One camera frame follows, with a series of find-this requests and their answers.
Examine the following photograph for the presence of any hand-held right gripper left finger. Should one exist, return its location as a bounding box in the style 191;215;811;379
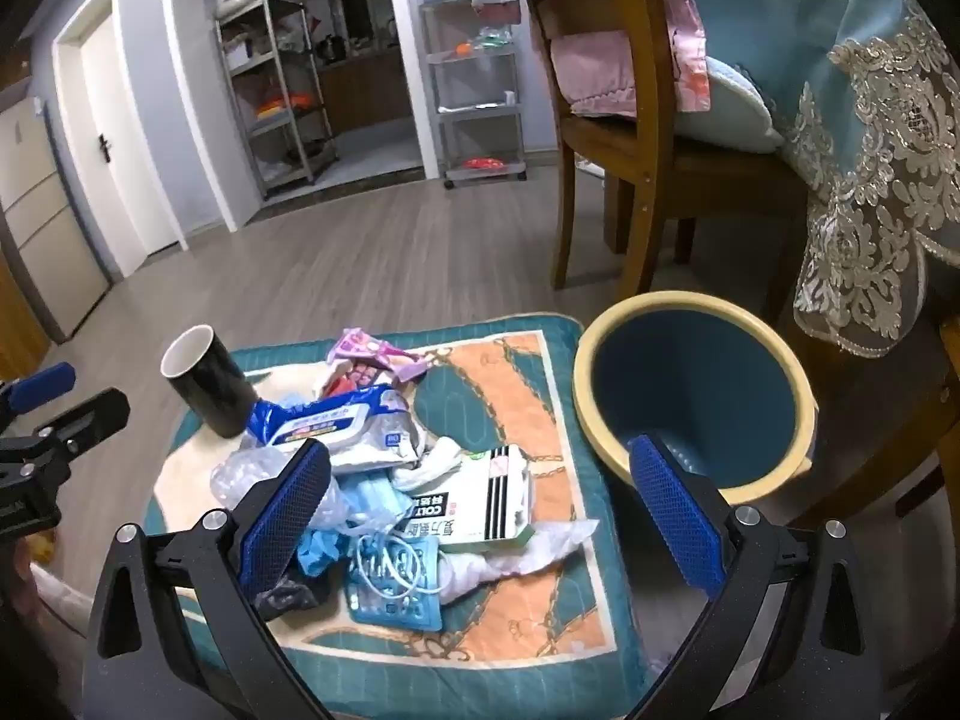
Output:
81;437;335;720

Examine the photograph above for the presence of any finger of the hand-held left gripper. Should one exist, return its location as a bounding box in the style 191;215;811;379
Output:
0;362;77;415
0;388;132;466

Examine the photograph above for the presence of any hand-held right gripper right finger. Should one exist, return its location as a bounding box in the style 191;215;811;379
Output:
628;433;886;720

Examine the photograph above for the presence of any blue face mask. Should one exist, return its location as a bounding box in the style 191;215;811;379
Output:
330;476;417;541

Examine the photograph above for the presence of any blue bin with yellow rim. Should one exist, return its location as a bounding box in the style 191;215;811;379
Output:
574;291;820;505

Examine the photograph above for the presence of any pink purple snack wrapper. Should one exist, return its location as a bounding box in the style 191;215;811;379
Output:
311;328;428;398

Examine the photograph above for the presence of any blue crumpled glove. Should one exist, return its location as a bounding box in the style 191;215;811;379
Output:
296;525;346;578

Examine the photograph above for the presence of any brown wooden panel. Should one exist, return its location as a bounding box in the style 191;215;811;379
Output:
0;240;53;383

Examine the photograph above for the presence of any clear crumpled plastic bag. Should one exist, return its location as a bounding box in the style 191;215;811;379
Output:
210;446;353;533

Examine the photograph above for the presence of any dark cloth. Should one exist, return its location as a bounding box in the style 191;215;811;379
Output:
251;570;335;620

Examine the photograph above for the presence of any blue white wet wipes packet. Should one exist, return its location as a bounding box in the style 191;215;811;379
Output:
247;382;425;473

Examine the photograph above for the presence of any black cup white inside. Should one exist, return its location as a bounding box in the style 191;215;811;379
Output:
161;325;260;440

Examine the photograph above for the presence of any beige cabinet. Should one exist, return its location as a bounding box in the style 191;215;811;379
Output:
0;94;113;342

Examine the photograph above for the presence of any white striped medicine box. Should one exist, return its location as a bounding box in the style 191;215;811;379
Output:
405;446;537;548

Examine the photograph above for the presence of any teal orange patterned mat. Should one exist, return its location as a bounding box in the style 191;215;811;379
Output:
142;313;653;698

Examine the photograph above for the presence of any white door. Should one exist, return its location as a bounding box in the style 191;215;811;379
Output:
52;11;185;278

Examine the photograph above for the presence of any metal shelf rack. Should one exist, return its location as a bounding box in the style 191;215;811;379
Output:
214;0;338;200

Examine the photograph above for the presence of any light blue cushion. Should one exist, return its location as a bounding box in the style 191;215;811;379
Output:
705;56;785;155

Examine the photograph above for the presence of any wooden kitchen counter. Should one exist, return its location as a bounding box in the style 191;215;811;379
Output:
315;52;413;136

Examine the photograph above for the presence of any blue lace tablecloth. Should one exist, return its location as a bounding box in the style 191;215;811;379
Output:
667;0;960;357

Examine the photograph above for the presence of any white plastic shelf cart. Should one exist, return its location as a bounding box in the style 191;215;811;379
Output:
416;0;530;188

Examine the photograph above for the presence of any pink cloth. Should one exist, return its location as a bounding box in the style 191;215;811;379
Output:
551;0;713;117

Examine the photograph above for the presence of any white cable on blue card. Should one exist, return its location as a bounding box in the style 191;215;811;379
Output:
343;532;445;629

